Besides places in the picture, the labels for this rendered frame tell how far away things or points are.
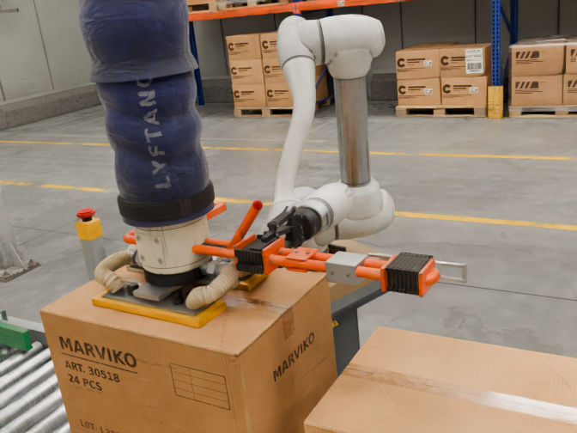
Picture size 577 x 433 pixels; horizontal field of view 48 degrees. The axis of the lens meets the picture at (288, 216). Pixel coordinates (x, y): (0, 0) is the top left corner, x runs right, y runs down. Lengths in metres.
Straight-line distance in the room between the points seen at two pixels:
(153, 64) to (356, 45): 0.77
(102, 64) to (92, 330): 0.61
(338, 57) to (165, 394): 1.08
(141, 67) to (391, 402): 0.85
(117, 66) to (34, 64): 11.67
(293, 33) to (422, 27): 8.17
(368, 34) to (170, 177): 0.82
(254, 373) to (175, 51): 0.69
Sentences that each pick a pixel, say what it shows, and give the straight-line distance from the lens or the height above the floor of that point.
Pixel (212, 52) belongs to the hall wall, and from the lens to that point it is 11.95.
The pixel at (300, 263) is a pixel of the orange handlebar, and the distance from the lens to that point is 1.35.
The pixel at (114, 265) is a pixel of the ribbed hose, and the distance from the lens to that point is 1.68.
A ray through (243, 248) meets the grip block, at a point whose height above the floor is 1.21.
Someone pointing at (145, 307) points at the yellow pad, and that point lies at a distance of 1.54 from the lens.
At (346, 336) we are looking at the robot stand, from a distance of 2.40.
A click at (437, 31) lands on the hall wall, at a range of 10.04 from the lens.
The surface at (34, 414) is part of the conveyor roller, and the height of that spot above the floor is 0.54.
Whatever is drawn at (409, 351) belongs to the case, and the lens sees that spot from 1.51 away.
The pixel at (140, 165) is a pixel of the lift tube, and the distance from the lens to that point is 1.44.
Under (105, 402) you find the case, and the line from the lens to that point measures 1.70.
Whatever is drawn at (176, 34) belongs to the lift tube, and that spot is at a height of 1.68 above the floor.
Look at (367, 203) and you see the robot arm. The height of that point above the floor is 1.05.
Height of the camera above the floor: 1.73
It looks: 19 degrees down
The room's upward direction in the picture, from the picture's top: 6 degrees counter-clockwise
